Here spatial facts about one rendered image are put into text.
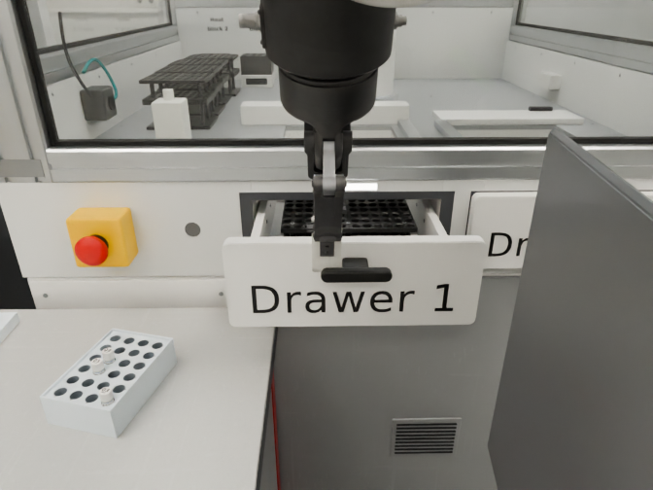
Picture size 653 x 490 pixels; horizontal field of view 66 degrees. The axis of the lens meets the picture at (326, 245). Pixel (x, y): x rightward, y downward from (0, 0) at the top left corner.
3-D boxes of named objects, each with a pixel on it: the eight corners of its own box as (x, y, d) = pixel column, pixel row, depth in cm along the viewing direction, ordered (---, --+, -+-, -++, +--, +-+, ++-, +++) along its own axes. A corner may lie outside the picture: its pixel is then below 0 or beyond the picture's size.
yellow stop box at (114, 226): (127, 270, 68) (118, 221, 64) (73, 270, 68) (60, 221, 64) (140, 253, 72) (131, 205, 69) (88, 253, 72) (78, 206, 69)
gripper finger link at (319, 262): (342, 220, 50) (342, 226, 49) (340, 266, 55) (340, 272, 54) (311, 220, 50) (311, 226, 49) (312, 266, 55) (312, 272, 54)
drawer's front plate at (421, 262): (474, 325, 60) (488, 241, 55) (229, 328, 60) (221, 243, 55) (470, 316, 62) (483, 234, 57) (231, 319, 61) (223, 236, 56)
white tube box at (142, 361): (117, 438, 52) (110, 411, 50) (48, 423, 54) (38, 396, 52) (177, 363, 63) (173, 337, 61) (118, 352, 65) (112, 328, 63)
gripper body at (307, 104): (280, 30, 40) (286, 129, 47) (274, 84, 34) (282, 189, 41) (374, 30, 40) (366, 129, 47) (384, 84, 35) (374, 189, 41)
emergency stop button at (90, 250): (107, 267, 65) (101, 240, 63) (76, 268, 65) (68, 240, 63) (116, 257, 68) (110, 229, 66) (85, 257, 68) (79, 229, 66)
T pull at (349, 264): (392, 283, 53) (393, 271, 53) (321, 283, 53) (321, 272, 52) (388, 266, 56) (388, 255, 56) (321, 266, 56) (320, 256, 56)
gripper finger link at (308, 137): (352, 125, 41) (352, 135, 40) (347, 227, 49) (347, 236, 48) (303, 126, 41) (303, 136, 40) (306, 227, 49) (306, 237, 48)
